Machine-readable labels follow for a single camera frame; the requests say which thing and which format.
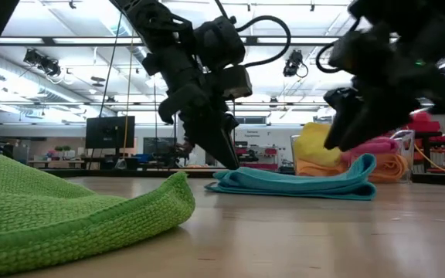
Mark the black overhead camera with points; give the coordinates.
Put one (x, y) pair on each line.
(45, 63)
(293, 63)

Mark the green microfiber towel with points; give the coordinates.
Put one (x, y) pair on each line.
(52, 228)

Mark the orange microfiber towel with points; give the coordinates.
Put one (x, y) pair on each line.
(315, 168)
(390, 168)

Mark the black computer monitor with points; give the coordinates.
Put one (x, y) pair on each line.
(110, 133)

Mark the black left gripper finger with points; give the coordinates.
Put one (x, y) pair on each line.
(216, 143)
(231, 120)

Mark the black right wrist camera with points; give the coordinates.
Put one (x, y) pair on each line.
(342, 100)

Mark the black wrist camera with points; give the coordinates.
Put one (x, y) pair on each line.
(342, 100)
(236, 81)

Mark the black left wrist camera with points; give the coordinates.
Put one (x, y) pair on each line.
(236, 81)

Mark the clear plastic bin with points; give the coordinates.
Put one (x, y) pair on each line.
(410, 154)

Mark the blue microfiber towel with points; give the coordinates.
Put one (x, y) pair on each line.
(296, 183)

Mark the black overhead frame beam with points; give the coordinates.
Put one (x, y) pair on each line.
(52, 40)

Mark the pink microfiber towel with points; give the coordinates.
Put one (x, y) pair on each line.
(377, 146)

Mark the red plastic crate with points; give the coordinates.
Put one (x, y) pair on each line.
(425, 123)

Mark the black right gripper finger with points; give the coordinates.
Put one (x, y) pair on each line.
(342, 127)
(377, 127)

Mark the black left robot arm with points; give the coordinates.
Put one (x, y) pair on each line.
(168, 31)

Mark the yellow microfiber towel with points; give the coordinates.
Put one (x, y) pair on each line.
(311, 146)

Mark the black background table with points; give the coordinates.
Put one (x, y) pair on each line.
(431, 136)

